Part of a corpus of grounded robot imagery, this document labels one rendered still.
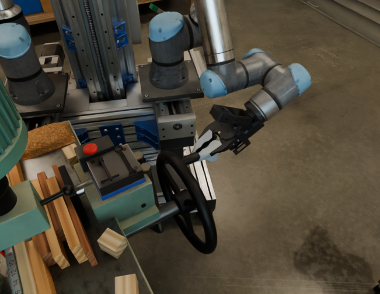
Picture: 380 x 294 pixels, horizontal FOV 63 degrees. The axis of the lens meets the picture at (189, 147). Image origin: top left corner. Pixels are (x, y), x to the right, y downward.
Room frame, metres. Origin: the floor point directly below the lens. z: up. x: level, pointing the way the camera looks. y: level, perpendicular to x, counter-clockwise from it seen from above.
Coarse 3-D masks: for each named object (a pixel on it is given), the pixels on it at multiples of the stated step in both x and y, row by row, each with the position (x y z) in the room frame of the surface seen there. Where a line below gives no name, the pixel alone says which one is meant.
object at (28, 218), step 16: (16, 192) 0.30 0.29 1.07; (32, 192) 0.30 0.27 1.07; (16, 208) 0.27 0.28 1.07; (32, 208) 0.27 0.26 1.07; (0, 224) 0.24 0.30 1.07; (16, 224) 0.25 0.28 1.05; (32, 224) 0.26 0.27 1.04; (48, 224) 0.27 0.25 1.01; (0, 240) 0.23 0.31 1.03; (16, 240) 0.24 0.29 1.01
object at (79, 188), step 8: (64, 168) 0.41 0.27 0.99; (64, 176) 0.39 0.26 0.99; (64, 184) 0.37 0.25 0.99; (72, 184) 0.37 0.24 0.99; (80, 184) 0.40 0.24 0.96; (88, 184) 0.40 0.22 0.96; (80, 192) 0.38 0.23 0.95; (72, 200) 0.34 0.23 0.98; (80, 200) 0.38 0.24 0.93; (80, 208) 0.34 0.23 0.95; (80, 216) 0.34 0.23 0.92
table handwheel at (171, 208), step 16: (160, 160) 0.53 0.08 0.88; (176, 160) 0.47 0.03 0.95; (160, 176) 0.55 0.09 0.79; (192, 176) 0.43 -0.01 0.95; (176, 192) 0.47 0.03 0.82; (192, 192) 0.39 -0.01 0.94; (160, 208) 0.42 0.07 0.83; (176, 208) 0.42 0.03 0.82; (192, 208) 0.43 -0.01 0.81; (208, 208) 0.37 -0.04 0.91; (208, 224) 0.34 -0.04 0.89; (192, 240) 0.39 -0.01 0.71; (208, 240) 0.33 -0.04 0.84
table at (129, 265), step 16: (80, 144) 0.57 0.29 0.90; (32, 160) 0.52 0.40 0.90; (48, 160) 0.52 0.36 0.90; (64, 160) 0.52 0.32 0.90; (32, 176) 0.46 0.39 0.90; (48, 176) 0.46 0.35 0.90; (96, 224) 0.33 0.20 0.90; (112, 224) 0.33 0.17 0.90; (128, 224) 0.35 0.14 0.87; (144, 224) 0.36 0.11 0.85; (96, 240) 0.30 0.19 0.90; (96, 256) 0.26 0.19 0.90; (112, 256) 0.26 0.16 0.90; (128, 256) 0.26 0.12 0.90; (64, 272) 0.23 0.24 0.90; (80, 272) 0.23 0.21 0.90; (96, 272) 0.23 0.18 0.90; (112, 272) 0.23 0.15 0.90; (128, 272) 0.23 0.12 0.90; (64, 288) 0.20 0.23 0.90; (80, 288) 0.20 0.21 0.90; (96, 288) 0.20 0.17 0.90; (112, 288) 0.20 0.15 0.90; (144, 288) 0.20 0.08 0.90
